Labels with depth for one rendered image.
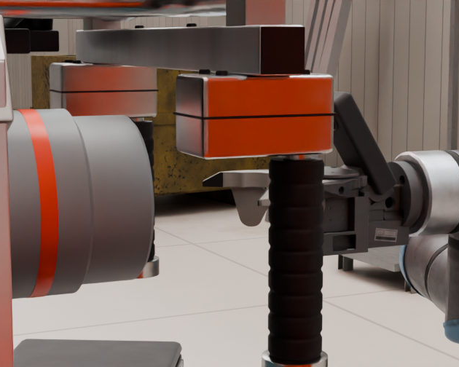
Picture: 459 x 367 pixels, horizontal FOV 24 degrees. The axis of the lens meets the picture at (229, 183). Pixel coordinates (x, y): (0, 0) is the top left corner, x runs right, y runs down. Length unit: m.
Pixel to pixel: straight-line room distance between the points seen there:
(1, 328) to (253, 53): 0.22
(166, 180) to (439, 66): 1.57
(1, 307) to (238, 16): 0.24
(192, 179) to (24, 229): 5.11
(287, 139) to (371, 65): 5.26
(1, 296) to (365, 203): 0.60
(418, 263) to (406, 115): 4.35
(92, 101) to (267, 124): 0.34
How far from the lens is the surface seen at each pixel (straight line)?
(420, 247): 1.32
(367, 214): 1.08
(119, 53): 0.89
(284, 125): 0.65
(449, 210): 1.12
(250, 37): 0.64
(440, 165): 1.12
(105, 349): 2.22
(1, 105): 0.52
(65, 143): 0.76
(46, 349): 2.24
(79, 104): 0.96
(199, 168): 5.86
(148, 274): 1.00
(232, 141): 0.64
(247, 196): 1.11
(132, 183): 0.76
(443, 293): 1.22
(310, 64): 5.59
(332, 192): 1.02
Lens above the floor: 0.97
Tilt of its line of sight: 8 degrees down
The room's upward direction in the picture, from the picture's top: straight up
